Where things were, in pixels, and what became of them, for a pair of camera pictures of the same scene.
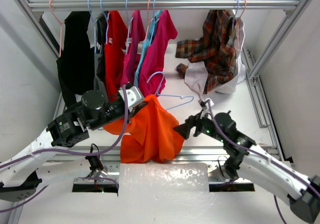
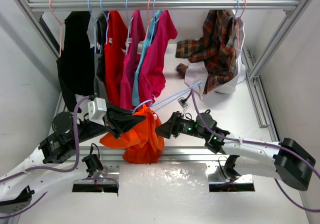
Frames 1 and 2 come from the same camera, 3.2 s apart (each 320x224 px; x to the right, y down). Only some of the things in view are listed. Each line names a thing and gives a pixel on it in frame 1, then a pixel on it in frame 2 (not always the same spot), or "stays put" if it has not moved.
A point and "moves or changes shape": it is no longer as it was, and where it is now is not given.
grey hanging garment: (96, 28) stays put
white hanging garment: (195, 74) stays put
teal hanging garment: (150, 32) stays put
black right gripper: (193, 122) -> (173, 127)
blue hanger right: (236, 12) stays put
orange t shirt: (150, 135) moves or changes shape
